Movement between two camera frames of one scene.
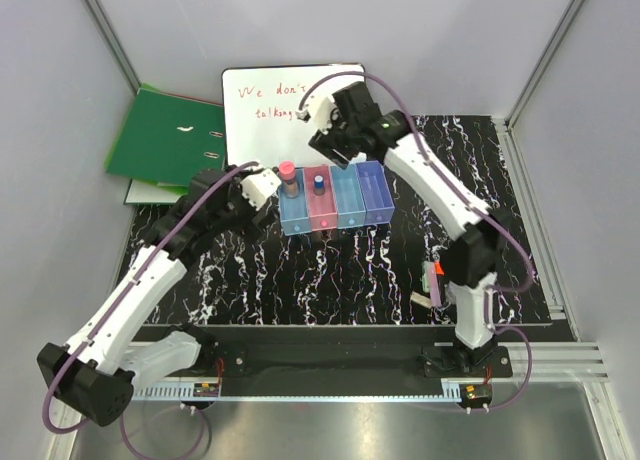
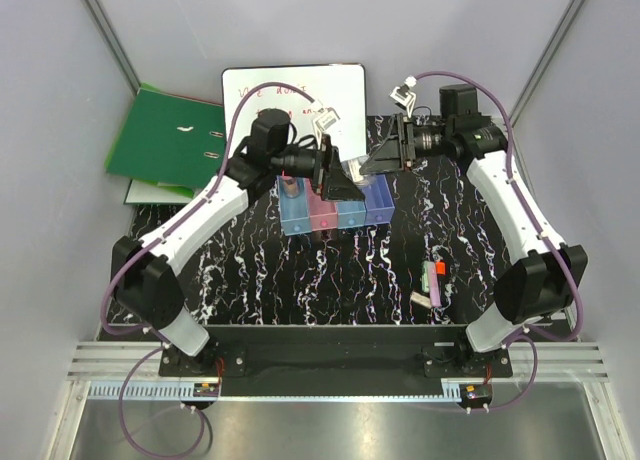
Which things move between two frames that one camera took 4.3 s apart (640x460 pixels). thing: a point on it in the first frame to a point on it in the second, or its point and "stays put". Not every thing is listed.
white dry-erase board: [260, 121] stays put
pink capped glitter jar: [287, 173] stays put
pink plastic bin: [322, 208] stays put
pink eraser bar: [435, 296] stays put
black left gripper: [250, 225] to [329, 177]
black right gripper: [324, 142] to [397, 152]
